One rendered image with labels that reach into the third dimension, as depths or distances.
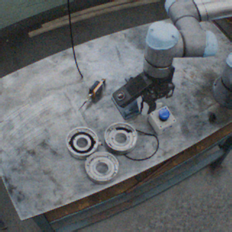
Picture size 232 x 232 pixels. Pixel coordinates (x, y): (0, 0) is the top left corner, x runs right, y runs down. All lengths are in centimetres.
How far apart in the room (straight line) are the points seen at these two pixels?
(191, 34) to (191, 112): 52
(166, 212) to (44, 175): 99
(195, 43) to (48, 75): 70
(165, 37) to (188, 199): 137
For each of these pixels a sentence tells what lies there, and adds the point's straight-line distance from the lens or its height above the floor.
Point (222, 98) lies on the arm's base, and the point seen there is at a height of 84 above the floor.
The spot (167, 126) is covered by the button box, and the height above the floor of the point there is 84.
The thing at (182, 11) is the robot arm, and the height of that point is 129.
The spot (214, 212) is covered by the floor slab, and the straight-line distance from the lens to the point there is 206.
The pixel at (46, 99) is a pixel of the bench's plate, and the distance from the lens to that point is 131.
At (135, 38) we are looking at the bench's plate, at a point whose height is 80.
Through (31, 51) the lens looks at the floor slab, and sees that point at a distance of 260.
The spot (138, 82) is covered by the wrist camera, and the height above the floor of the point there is 112.
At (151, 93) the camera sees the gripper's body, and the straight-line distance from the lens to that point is 96.
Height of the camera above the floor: 187
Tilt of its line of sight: 58 degrees down
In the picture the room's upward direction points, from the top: 6 degrees clockwise
